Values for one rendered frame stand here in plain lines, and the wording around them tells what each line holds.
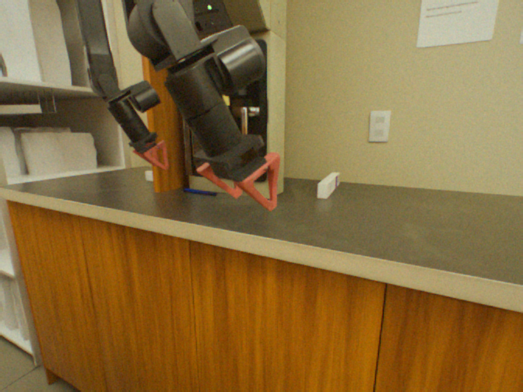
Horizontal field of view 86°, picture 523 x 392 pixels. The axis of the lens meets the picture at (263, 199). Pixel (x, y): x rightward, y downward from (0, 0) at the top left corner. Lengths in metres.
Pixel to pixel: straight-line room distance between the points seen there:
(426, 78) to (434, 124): 0.16
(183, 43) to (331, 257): 0.40
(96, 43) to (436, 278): 0.85
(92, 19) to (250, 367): 0.91
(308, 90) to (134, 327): 1.08
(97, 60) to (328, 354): 0.84
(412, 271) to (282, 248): 0.23
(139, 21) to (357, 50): 0.99
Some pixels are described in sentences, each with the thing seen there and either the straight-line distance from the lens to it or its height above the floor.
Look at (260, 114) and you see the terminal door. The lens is 0.85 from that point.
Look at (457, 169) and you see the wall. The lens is 1.22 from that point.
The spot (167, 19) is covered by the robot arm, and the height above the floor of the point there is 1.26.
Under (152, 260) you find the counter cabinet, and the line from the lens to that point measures 0.85.
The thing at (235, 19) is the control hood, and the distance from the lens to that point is 0.90.
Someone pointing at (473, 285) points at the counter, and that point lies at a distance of 0.53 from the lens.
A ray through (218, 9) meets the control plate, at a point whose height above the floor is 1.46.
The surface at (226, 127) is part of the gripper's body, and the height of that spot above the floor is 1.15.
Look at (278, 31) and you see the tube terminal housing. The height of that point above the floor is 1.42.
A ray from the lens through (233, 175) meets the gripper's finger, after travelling 0.35.
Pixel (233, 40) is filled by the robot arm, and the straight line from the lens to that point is 0.40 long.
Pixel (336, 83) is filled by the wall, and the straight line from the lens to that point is 1.25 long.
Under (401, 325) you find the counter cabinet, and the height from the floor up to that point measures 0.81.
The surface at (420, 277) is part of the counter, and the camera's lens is 0.52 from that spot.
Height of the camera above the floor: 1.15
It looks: 14 degrees down
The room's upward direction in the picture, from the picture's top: straight up
